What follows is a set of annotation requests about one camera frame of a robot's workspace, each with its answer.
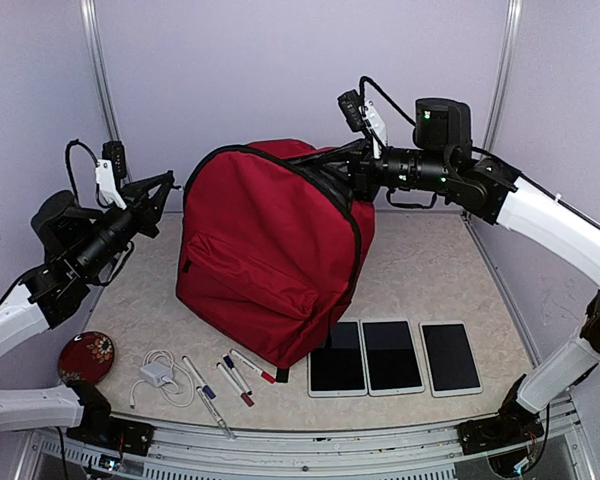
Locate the red backpack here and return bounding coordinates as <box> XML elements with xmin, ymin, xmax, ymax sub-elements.
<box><xmin>176</xmin><ymin>139</ymin><xmax>375</xmax><ymax>370</ymax></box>

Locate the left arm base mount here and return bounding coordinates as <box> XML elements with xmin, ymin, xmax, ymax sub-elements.
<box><xmin>66</xmin><ymin>417</ymin><xmax>155</xmax><ymax>457</ymax></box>

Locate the clear silver pen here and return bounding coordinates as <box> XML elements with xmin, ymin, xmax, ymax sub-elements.
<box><xmin>196</xmin><ymin>387</ymin><xmax>235</xmax><ymax>440</ymax></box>

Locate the front aluminium rail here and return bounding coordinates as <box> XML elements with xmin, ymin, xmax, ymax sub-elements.
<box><xmin>14</xmin><ymin>397</ymin><xmax>600</xmax><ymax>480</ymax></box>

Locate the right aluminium frame post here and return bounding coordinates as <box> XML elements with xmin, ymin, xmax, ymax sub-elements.
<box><xmin>482</xmin><ymin>0</ymin><xmax>524</xmax><ymax>153</ymax></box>

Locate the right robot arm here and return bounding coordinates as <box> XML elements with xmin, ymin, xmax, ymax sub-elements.
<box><xmin>305</xmin><ymin>91</ymin><xmax>600</xmax><ymax>454</ymax></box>

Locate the red floral lacquer dish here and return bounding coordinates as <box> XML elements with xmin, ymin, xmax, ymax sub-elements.
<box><xmin>57</xmin><ymin>331</ymin><xmax>115</xmax><ymax>385</ymax></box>

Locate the red cap marker long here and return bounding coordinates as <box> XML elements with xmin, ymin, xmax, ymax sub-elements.
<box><xmin>230</xmin><ymin>349</ymin><xmax>276</xmax><ymax>384</ymax></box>

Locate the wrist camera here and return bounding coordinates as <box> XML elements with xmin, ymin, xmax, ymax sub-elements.
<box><xmin>337</xmin><ymin>90</ymin><xmax>388</xmax><ymax>158</ymax></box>
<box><xmin>95</xmin><ymin>140</ymin><xmax>127</xmax><ymax>210</ymax></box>

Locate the aluminium frame post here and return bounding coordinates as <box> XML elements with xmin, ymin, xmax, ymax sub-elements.
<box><xmin>482</xmin><ymin>0</ymin><xmax>524</xmax><ymax>153</ymax></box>
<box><xmin>78</xmin><ymin>0</ymin><xmax>144</xmax><ymax>221</ymax></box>

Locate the blue cap white marker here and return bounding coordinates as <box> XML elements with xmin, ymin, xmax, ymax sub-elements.
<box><xmin>182</xmin><ymin>355</ymin><xmax>216</xmax><ymax>400</ymax></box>

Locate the left aluminium frame post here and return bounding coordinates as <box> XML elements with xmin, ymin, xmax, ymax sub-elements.
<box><xmin>78</xmin><ymin>0</ymin><xmax>144</xmax><ymax>221</ymax></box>

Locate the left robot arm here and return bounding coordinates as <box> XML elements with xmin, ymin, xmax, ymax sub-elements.
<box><xmin>0</xmin><ymin>171</ymin><xmax>175</xmax><ymax>445</ymax></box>

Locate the white tablet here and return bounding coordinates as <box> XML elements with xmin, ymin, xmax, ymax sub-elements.
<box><xmin>361</xmin><ymin>319</ymin><xmax>425</xmax><ymax>397</ymax></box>
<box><xmin>419</xmin><ymin>321</ymin><xmax>483</xmax><ymax>398</ymax></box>
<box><xmin>308</xmin><ymin>320</ymin><xmax>368</xmax><ymax>398</ymax></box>

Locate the dark blue cap marker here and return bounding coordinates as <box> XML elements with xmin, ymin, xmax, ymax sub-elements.
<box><xmin>223</xmin><ymin>354</ymin><xmax>252</xmax><ymax>396</ymax></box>

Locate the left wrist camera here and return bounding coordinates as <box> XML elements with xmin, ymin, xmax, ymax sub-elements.
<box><xmin>95</xmin><ymin>140</ymin><xmax>127</xmax><ymax>210</ymax></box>

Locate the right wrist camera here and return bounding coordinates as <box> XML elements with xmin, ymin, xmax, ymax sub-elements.
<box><xmin>337</xmin><ymin>90</ymin><xmax>388</xmax><ymax>158</ymax></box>

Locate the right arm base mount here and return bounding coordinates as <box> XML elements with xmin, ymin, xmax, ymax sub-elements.
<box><xmin>457</xmin><ymin>417</ymin><xmax>544</xmax><ymax>455</ymax></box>

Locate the red cap marker short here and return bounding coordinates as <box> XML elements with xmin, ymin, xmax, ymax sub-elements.
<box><xmin>216</xmin><ymin>362</ymin><xmax>254</xmax><ymax>407</ymax></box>

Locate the white charger with cable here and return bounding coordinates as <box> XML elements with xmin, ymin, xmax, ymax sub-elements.
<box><xmin>128</xmin><ymin>349</ymin><xmax>196</xmax><ymax>409</ymax></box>

